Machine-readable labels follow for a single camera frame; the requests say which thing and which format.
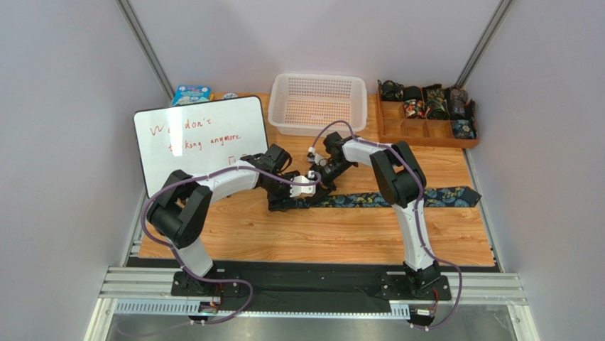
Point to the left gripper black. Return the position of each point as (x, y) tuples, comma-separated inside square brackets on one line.
[(285, 197)]

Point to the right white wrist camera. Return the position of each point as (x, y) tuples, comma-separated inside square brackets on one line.
[(315, 158)]

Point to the wooden compartment tray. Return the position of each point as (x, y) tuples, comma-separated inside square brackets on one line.
[(393, 126)]

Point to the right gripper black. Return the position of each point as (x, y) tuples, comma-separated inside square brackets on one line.
[(326, 175)]

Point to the rolled dark tie far left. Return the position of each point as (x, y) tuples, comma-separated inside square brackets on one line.
[(391, 91)]

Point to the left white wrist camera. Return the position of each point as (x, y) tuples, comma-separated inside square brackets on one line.
[(302, 187)]

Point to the aluminium rail frame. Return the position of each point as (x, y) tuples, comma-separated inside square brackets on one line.
[(147, 290)]

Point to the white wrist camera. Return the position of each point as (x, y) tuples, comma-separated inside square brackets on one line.
[(302, 187), (315, 158)]

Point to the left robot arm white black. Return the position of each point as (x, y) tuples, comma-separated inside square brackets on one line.
[(179, 209)]

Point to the rolled blue floral tie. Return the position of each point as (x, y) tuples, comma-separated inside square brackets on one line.
[(463, 129)]

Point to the rolled red floral tie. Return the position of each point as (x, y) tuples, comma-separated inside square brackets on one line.
[(413, 104)]

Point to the rolled green dark tie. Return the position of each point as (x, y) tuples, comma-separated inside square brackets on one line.
[(435, 102)]

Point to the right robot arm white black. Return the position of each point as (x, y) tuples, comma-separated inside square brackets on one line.
[(401, 183)]

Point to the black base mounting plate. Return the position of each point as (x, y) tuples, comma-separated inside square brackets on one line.
[(306, 287)]

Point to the white plastic perforated basket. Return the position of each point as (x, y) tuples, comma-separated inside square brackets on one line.
[(303, 104)]

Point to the rolled grey dark tie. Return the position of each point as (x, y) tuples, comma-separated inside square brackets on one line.
[(457, 100)]

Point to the dark blue floral necktie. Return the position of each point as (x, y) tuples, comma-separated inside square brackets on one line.
[(461, 196)]

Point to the whiteboard with red writing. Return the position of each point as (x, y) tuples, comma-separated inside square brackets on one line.
[(198, 138)]

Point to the small white round object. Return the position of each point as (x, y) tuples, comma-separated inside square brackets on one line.
[(230, 95)]

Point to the blue printed box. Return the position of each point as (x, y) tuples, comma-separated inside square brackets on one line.
[(191, 94)]

